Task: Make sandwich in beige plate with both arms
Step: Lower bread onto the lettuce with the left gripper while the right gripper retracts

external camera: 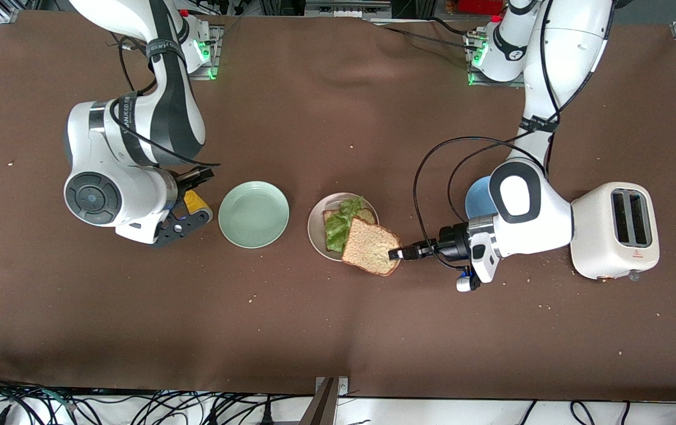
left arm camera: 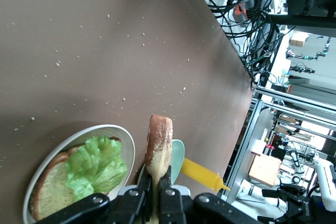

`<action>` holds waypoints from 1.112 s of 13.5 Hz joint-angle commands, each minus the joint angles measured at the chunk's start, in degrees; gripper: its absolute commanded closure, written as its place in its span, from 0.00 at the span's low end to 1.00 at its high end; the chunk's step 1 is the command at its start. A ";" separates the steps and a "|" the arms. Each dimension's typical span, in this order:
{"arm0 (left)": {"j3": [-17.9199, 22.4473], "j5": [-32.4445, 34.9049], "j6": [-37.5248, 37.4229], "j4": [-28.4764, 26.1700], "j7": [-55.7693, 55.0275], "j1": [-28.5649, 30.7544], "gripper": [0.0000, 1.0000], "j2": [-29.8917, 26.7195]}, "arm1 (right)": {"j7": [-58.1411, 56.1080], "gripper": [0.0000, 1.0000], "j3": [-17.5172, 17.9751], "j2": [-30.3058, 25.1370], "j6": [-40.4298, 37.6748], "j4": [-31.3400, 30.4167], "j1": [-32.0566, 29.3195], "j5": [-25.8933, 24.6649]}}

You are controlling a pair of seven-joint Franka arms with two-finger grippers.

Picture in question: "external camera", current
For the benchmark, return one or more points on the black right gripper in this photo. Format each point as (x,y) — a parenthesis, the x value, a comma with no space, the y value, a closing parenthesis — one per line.
(187,180)

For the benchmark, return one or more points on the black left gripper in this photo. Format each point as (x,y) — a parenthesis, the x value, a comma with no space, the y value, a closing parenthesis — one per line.
(452,244)

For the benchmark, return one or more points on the yellow mustard squeeze bottle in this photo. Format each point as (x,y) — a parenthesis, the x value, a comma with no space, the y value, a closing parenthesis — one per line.
(195,202)

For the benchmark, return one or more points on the brown-crust bread slice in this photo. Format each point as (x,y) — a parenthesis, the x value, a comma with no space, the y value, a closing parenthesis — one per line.
(367,248)
(367,215)

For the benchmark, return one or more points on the green lettuce leaf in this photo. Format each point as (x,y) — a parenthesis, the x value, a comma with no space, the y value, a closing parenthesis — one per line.
(338,227)

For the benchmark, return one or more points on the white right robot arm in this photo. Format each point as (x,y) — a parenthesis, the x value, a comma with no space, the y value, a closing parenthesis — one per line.
(137,130)

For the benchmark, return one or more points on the pale green round plate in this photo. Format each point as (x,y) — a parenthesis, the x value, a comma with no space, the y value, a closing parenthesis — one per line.
(253,214)

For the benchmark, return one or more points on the blue round plate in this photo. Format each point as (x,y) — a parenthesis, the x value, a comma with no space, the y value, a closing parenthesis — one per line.
(478,198)

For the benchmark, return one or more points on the beige round plate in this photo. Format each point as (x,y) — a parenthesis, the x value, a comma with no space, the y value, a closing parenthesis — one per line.
(316,227)

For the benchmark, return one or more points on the brown table cloth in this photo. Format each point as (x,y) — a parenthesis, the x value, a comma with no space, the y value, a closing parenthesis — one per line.
(338,324)

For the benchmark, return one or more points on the white two-slot toaster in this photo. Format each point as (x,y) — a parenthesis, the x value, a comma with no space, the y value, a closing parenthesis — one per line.
(609,254)

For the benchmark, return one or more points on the grey power strip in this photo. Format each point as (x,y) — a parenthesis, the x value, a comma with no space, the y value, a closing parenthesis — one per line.
(344,9)

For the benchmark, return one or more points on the red box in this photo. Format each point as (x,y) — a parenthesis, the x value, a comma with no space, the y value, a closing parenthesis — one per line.
(479,6)

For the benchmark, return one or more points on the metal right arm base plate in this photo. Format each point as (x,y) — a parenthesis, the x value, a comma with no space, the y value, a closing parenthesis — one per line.
(218,53)

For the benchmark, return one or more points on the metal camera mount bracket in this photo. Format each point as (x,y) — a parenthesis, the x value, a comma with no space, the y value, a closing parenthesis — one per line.
(327,407)

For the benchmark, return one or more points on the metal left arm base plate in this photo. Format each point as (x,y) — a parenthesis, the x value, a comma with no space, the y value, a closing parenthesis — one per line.
(475,82)

